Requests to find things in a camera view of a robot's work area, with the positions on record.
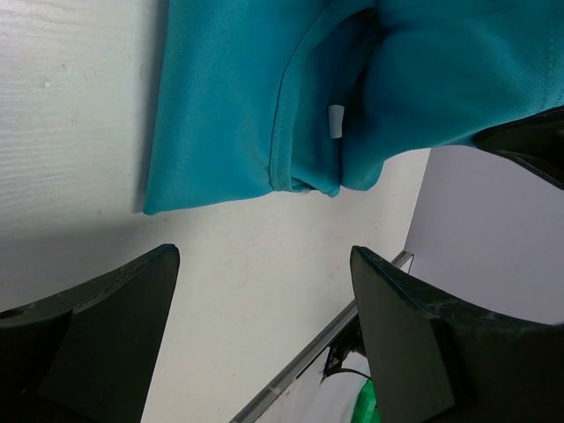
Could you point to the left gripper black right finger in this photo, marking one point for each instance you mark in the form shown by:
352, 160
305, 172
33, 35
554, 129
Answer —
434, 357

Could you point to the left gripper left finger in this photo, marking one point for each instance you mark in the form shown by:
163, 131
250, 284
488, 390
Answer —
87, 354

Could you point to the teal t-shirt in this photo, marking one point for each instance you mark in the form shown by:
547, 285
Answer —
264, 96

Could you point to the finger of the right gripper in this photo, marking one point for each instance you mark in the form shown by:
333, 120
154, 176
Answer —
534, 143

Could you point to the aluminium front rail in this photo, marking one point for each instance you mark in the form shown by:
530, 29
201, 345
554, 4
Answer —
267, 396

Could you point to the green object below table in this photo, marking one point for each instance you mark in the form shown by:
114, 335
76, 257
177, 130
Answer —
366, 407

